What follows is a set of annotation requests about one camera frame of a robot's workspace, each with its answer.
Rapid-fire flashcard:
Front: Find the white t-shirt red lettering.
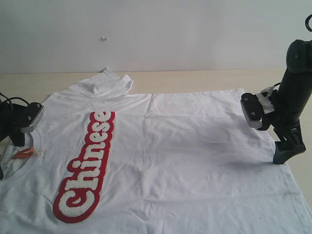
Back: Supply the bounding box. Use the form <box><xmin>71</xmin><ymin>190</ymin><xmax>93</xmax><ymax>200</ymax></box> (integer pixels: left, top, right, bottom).
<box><xmin>0</xmin><ymin>69</ymin><xmax>312</xmax><ymax>234</ymax></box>

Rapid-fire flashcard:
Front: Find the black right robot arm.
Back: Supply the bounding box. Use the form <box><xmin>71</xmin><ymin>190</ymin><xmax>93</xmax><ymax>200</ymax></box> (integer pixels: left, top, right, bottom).
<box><xmin>260</xmin><ymin>39</ymin><xmax>312</xmax><ymax>164</ymax></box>

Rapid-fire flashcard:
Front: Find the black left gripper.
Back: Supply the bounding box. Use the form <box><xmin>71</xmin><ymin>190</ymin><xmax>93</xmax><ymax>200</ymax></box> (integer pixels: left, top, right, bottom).
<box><xmin>0</xmin><ymin>102</ymin><xmax>26</xmax><ymax>180</ymax></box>

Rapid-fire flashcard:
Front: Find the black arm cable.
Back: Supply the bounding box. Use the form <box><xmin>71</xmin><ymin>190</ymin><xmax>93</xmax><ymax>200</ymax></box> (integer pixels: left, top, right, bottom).
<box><xmin>0</xmin><ymin>92</ymin><xmax>30</xmax><ymax>110</ymax></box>
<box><xmin>303</xmin><ymin>13</ymin><xmax>312</xmax><ymax>33</ymax></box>

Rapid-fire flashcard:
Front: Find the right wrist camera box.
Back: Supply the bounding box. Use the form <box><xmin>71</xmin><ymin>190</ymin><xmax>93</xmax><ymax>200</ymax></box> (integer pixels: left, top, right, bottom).
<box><xmin>240</xmin><ymin>93</ymin><xmax>263</xmax><ymax>129</ymax></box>

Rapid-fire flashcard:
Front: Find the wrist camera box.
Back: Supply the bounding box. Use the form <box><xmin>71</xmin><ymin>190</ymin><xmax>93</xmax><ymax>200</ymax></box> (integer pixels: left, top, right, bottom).
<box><xmin>240</xmin><ymin>93</ymin><xmax>263</xmax><ymax>129</ymax></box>
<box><xmin>19</xmin><ymin>102</ymin><xmax>44</xmax><ymax>133</ymax></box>

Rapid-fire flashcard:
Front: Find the orange ribbon tag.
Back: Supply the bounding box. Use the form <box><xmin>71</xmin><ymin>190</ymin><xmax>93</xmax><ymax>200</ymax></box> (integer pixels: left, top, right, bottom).
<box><xmin>12</xmin><ymin>147</ymin><xmax>35</xmax><ymax>159</ymax></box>

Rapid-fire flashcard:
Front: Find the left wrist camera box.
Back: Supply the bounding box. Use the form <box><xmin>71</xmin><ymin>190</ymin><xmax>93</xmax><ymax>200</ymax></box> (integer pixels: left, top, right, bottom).
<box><xmin>19</xmin><ymin>102</ymin><xmax>44</xmax><ymax>133</ymax></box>

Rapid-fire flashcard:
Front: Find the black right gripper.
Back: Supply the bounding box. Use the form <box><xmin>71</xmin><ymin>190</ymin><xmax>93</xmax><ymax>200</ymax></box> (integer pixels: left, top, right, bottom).
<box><xmin>259</xmin><ymin>90</ymin><xmax>308</xmax><ymax>164</ymax></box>

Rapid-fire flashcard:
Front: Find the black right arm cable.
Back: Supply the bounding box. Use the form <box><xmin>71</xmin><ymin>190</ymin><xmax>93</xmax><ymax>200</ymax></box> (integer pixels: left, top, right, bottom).
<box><xmin>303</xmin><ymin>13</ymin><xmax>312</xmax><ymax>33</ymax></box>

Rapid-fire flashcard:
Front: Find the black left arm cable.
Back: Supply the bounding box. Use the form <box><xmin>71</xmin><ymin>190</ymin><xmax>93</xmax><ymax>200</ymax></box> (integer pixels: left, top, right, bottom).
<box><xmin>0</xmin><ymin>92</ymin><xmax>30</xmax><ymax>110</ymax></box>

